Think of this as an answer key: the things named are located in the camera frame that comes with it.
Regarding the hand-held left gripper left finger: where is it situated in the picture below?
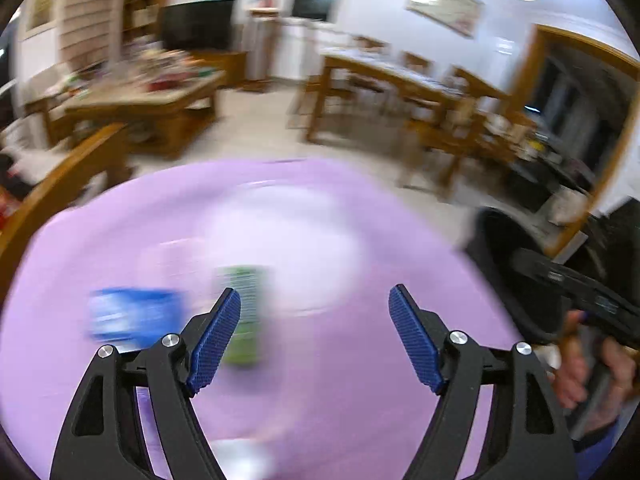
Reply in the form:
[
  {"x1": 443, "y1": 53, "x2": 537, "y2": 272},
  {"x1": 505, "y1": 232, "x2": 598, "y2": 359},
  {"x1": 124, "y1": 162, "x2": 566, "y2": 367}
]
[{"x1": 50, "y1": 287, "x2": 242, "y2": 480}]

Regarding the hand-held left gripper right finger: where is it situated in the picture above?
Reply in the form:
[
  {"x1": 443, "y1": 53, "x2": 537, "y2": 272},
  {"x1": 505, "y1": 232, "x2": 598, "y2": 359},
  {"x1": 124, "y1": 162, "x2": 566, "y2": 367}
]
[{"x1": 388, "y1": 283, "x2": 578, "y2": 480}]

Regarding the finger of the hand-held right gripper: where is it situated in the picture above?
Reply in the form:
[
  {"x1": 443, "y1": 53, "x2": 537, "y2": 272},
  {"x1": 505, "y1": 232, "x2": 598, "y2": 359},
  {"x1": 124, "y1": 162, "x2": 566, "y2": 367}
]
[{"x1": 510, "y1": 247, "x2": 566, "y2": 286}]

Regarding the black trash bin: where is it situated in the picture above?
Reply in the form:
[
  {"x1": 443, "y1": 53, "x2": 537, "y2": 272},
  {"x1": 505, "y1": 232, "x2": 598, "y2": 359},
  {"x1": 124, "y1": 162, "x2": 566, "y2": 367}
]
[{"x1": 457, "y1": 207, "x2": 596, "y2": 346}]

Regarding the white green drink carton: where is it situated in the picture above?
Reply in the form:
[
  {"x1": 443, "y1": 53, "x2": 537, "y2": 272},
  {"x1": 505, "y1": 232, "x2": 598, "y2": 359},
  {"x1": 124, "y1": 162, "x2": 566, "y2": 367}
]
[{"x1": 217, "y1": 265, "x2": 268, "y2": 367}]

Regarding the person's right hand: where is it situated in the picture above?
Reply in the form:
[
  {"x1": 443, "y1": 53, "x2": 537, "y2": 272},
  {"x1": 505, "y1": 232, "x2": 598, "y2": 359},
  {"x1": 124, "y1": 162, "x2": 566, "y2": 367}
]
[{"x1": 552, "y1": 310, "x2": 640, "y2": 441}]

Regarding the blue wet wipe packet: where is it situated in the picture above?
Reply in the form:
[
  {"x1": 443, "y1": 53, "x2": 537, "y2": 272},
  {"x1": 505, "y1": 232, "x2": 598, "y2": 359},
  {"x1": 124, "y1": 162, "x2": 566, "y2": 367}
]
[{"x1": 89, "y1": 287, "x2": 185, "y2": 342}]

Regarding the purple tablecloth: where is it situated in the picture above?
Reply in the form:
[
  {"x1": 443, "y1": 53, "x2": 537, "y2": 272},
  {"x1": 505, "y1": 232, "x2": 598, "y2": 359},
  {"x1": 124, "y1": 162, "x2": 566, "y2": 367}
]
[{"x1": 0, "y1": 157, "x2": 526, "y2": 480}]

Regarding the clear plastic tray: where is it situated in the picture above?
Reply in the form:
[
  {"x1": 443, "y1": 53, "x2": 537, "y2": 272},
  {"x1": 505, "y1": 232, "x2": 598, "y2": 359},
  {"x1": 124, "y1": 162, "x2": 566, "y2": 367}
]
[{"x1": 200, "y1": 195, "x2": 366, "y2": 316}]

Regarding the wooden dining chair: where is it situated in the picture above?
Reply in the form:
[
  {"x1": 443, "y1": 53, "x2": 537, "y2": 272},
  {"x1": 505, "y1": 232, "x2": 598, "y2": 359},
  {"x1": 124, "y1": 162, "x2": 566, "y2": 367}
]
[{"x1": 397, "y1": 95, "x2": 506, "y2": 201}]

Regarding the wooden armchair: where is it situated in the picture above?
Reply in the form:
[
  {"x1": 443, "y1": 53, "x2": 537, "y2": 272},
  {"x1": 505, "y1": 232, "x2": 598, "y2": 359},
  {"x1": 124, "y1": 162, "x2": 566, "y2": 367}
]
[{"x1": 0, "y1": 121, "x2": 133, "y2": 281}]

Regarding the wooden dining table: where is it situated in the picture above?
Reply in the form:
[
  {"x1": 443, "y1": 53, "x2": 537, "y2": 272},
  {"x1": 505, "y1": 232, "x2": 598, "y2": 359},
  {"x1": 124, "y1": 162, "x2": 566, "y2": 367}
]
[{"x1": 305, "y1": 47, "x2": 511, "y2": 191}]

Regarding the wooden coffee table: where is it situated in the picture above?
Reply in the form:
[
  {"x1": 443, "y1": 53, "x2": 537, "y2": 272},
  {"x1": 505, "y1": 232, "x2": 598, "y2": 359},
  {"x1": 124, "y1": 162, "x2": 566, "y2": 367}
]
[{"x1": 65, "y1": 67, "x2": 226, "y2": 158}]

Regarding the wooden television stand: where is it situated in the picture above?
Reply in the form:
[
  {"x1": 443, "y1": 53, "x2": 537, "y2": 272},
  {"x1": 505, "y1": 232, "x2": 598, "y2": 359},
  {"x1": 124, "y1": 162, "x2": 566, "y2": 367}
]
[{"x1": 190, "y1": 50, "x2": 248, "y2": 88}]

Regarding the framed flower painting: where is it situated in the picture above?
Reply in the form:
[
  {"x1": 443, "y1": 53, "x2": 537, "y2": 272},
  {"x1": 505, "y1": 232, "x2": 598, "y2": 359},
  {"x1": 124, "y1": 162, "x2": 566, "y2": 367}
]
[{"x1": 404, "y1": 0, "x2": 486, "y2": 38}]

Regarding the white radiator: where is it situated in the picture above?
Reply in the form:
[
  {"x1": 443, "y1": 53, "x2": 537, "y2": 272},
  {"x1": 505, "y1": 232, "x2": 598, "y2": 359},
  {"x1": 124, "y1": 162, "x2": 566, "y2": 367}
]
[{"x1": 280, "y1": 22, "x2": 326, "y2": 81}]

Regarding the black television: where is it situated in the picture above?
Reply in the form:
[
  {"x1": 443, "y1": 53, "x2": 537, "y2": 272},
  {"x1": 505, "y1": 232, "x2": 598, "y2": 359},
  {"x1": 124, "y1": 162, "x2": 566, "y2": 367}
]
[{"x1": 159, "y1": 0, "x2": 236, "y2": 53}]

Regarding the wooden bookshelf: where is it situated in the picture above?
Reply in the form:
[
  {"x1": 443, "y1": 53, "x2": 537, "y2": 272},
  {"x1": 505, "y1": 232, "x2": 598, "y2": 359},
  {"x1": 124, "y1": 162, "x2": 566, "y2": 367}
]
[{"x1": 122, "y1": 0, "x2": 176, "y2": 46}]

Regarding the beige roller blind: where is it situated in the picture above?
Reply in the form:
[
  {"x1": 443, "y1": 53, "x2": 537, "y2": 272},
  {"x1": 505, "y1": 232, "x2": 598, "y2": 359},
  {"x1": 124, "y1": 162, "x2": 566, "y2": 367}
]
[{"x1": 59, "y1": 0, "x2": 123, "y2": 68}]

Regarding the sunflower painting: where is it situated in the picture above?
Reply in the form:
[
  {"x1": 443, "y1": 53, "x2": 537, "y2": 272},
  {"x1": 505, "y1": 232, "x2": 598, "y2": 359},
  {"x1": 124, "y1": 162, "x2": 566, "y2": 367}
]
[{"x1": 25, "y1": 0, "x2": 58, "y2": 36}]

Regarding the wooden door frame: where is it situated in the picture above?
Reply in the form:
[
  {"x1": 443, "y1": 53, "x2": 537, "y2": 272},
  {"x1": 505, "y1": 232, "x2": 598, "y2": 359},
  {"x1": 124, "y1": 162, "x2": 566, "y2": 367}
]
[{"x1": 510, "y1": 24, "x2": 640, "y2": 256}]

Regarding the wooden pedestal stand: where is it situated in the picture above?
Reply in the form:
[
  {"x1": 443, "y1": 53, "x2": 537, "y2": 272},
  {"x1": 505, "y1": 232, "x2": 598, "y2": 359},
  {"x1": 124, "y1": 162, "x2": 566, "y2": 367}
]
[{"x1": 245, "y1": 7, "x2": 283, "y2": 91}]

